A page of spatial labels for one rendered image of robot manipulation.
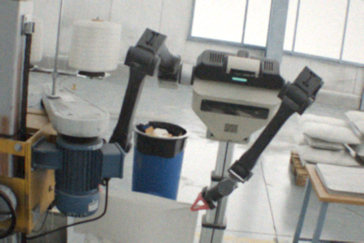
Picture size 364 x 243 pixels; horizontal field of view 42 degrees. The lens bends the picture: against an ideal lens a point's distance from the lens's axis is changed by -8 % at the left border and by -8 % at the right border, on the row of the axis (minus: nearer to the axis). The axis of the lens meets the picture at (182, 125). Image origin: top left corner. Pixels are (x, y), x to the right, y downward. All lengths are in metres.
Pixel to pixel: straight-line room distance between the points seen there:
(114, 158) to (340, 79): 8.85
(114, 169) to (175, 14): 8.34
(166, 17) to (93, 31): 8.29
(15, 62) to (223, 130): 1.20
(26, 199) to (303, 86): 0.97
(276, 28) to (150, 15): 2.42
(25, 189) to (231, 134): 1.15
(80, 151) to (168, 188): 2.76
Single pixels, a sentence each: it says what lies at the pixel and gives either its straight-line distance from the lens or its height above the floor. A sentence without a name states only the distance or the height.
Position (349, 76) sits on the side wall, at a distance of 10.28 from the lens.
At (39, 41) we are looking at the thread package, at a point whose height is 1.60.
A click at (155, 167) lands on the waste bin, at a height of 0.39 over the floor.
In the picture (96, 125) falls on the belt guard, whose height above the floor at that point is 1.40.
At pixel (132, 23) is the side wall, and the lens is 9.95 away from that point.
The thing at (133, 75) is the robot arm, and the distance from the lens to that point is 1.71.
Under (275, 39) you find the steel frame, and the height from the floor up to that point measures 1.12.
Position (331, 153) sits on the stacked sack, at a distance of 5.34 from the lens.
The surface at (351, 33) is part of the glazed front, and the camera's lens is 10.17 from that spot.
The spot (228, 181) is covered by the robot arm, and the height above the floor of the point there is 1.17.
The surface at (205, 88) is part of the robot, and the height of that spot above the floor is 1.40.
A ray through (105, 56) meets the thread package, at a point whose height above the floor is 1.58.
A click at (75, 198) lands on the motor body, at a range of 1.58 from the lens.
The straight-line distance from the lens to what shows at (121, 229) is 1.99.
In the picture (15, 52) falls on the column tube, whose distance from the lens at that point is 1.47.
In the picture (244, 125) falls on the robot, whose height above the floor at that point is 1.25.
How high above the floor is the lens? 1.82
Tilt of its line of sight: 15 degrees down
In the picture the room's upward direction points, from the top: 7 degrees clockwise
